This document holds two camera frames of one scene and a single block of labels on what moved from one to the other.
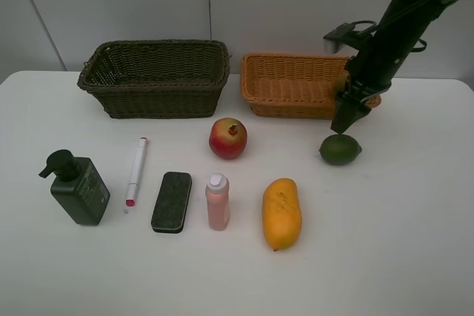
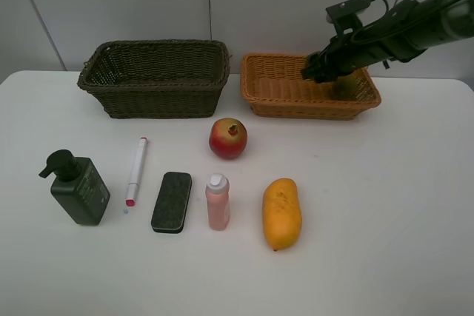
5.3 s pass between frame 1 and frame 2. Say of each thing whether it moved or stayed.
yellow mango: stayed
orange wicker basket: stayed
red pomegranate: stayed
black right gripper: moved
